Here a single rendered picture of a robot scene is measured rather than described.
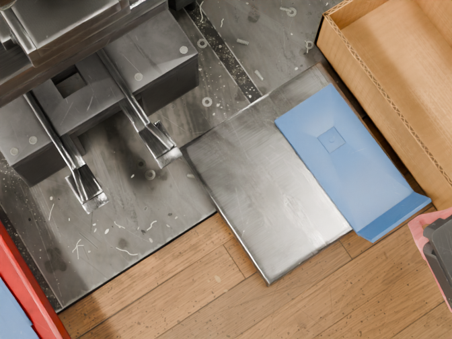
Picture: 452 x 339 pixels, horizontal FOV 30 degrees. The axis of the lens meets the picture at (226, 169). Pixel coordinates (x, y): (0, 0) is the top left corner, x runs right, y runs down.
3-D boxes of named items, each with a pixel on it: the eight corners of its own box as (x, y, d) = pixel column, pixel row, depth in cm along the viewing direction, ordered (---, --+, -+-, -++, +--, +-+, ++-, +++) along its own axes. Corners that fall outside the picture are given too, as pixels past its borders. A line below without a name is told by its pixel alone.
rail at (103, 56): (147, 134, 78) (145, 125, 76) (74, 23, 81) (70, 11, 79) (153, 130, 78) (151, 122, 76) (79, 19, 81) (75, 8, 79)
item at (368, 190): (367, 248, 80) (372, 243, 78) (274, 122, 84) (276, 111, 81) (424, 207, 82) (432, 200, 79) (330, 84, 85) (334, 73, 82)
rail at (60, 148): (75, 177, 77) (70, 171, 75) (3, 64, 80) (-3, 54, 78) (81, 174, 77) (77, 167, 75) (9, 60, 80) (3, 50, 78)
